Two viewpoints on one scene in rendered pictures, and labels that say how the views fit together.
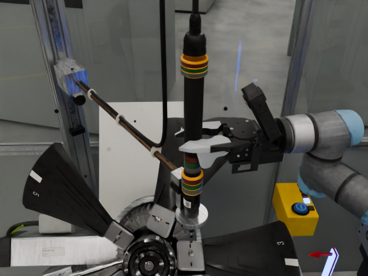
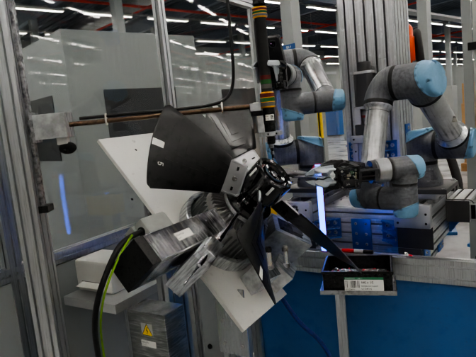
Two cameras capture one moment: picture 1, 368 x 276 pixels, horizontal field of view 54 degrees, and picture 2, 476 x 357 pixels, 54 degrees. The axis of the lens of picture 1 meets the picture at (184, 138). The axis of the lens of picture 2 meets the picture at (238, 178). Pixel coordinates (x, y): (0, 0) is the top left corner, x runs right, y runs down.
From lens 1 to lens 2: 1.31 m
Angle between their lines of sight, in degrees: 58
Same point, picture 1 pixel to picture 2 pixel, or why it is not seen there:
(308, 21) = (171, 93)
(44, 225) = (151, 225)
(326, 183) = (306, 99)
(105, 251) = (216, 221)
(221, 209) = not seen: hidden behind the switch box
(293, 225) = not seen: hidden behind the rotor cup
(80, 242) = (195, 219)
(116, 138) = (132, 164)
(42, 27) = (15, 75)
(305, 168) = (290, 100)
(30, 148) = not seen: outside the picture
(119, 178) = (158, 194)
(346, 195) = (319, 97)
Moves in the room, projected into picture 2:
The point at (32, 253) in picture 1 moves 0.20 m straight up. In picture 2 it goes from (170, 241) to (159, 156)
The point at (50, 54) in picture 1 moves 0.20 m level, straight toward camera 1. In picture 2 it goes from (21, 107) to (86, 99)
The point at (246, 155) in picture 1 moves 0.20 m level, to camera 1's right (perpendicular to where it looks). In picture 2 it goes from (282, 77) to (309, 78)
